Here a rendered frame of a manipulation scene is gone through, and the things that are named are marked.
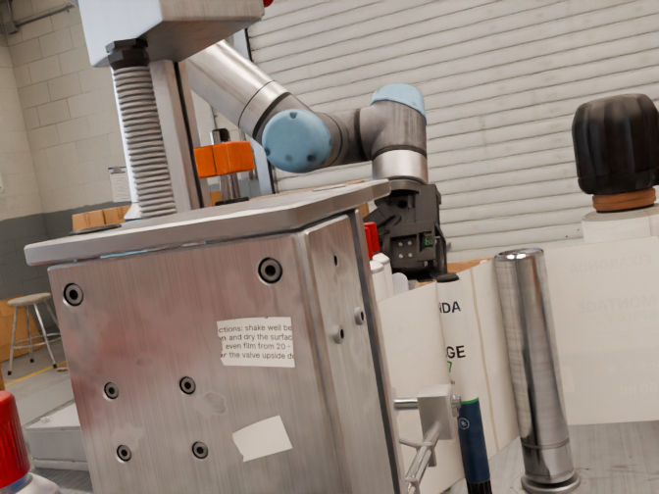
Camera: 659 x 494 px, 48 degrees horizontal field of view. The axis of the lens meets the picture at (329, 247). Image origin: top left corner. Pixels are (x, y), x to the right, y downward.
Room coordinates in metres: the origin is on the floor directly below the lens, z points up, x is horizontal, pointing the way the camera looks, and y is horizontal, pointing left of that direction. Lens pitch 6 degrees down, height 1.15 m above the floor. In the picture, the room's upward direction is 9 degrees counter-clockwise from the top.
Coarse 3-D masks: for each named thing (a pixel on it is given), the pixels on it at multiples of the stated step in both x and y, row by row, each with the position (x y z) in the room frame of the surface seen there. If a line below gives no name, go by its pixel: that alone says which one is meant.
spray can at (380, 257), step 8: (368, 224) 0.84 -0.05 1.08; (376, 224) 0.85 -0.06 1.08; (376, 232) 0.84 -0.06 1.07; (376, 240) 0.84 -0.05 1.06; (376, 248) 0.84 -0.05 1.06; (376, 256) 0.83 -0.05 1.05; (384, 256) 0.84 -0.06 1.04; (384, 264) 0.83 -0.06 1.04; (384, 272) 0.83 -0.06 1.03; (392, 280) 0.84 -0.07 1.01; (392, 288) 0.84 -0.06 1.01
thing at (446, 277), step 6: (438, 276) 0.50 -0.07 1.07; (444, 276) 0.50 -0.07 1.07; (450, 276) 0.50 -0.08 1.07; (456, 276) 0.50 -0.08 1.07; (438, 282) 0.50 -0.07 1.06; (444, 282) 0.50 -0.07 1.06; (468, 486) 0.50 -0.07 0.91; (474, 486) 0.50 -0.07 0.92; (480, 486) 0.50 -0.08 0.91; (486, 486) 0.50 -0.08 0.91; (468, 492) 0.50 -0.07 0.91; (474, 492) 0.50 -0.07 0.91; (480, 492) 0.50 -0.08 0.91; (486, 492) 0.50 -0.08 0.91
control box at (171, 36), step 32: (96, 0) 0.67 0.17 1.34; (128, 0) 0.62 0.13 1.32; (160, 0) 0.58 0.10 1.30; (192, 0) 0.59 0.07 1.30; (224, 0) 0.61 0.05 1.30; (256, 0) 0.63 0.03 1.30; (96, 32) 0.69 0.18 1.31; (128, 32) 0.63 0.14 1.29; (160, 32) 0.61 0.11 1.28; (192, 32) 0.63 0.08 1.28; (224, 32) 0.65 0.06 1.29; (96, 64) 0.70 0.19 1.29
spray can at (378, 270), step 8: (368, 232) 0.79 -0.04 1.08; (368, 240) 0.79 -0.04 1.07; (368, 248) 0.79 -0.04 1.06; (376, 264) 0.79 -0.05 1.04; (376, 272) 0.78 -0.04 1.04; (376, 280) 0.78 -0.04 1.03; (384, 280) 0.79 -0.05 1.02; (376, 288) 0.78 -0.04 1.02; (384, 288) 0.79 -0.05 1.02; (376, 296) 0.78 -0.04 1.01; (384, 296) 0.78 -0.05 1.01
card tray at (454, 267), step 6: (486, 258) 1.83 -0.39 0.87; (492, 258) 1.82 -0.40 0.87; (450, 264) 1.86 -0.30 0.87; (456, 264) 1.85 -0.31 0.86; (462, 264) 1.85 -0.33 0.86; (468, 264) 1.84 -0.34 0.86; (474, 264) 1.84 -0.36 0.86; (450, 270) 1.86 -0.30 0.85; (456, 270) 1.85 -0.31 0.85; (462, 270) 1.85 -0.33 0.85; (420, 282) 1.65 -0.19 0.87; (426, 282) 1.70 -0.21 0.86
